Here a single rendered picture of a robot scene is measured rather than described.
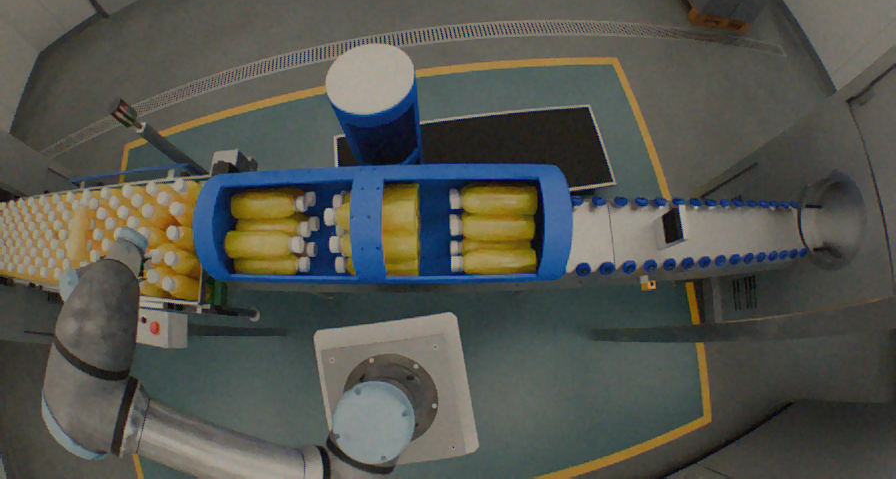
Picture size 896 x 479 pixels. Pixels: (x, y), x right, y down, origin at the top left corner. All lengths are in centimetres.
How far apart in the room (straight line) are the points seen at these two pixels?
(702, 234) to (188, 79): 331
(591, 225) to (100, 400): 119
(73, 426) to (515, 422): 190
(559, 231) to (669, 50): 267
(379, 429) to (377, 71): 99
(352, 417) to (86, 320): 37
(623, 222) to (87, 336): 126
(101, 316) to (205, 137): 237
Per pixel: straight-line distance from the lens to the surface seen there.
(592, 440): 225
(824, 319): 98
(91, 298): 51
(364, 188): 82
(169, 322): 116
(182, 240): 120
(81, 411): 53
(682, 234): 115
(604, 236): 119
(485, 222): 92
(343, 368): 79
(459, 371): 84
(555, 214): 82
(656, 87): 296
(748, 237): 156
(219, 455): 55
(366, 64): 124
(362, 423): 56
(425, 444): 80
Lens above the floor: 198
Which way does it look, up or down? 75 degrees down
